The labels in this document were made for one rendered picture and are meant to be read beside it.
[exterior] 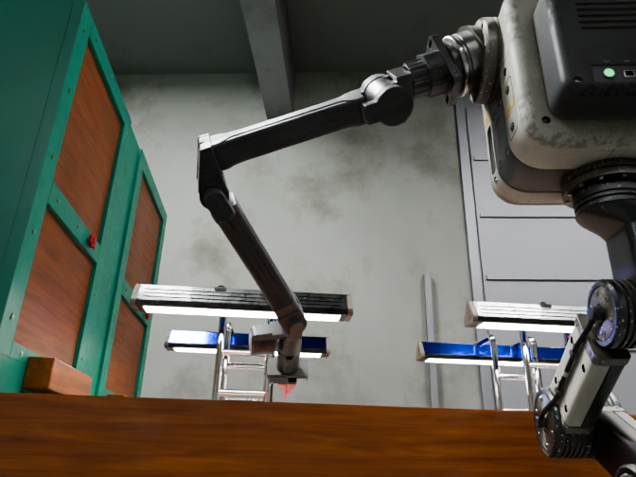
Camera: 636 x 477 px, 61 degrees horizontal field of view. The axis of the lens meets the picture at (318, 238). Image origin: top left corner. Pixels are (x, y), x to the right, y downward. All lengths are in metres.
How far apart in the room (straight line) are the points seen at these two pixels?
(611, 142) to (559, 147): 0.08
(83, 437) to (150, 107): 3.59
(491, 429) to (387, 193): 2.79
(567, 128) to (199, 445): 0.90
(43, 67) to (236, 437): 1.02
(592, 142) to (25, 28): 1.38
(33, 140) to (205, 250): 2.49
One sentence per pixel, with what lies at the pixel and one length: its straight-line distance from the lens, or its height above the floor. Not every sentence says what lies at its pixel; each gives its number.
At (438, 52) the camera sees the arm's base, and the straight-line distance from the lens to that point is 1.11.
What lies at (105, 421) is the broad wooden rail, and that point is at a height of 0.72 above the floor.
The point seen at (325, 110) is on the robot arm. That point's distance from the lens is 1.05.
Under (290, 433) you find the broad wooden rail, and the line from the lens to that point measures 1.18.
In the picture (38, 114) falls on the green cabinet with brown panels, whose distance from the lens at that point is 1.50.
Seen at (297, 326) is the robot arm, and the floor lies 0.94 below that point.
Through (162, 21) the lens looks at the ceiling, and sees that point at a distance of 4.31.
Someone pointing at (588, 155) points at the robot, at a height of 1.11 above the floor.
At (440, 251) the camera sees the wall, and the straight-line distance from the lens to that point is 3.75.
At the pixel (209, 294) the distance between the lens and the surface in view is 1.56.
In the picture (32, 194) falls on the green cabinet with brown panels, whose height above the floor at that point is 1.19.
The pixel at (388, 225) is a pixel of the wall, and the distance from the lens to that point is 3.78.
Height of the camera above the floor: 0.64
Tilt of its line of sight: 23 degrees up
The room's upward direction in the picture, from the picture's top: 1 degrees clockwise
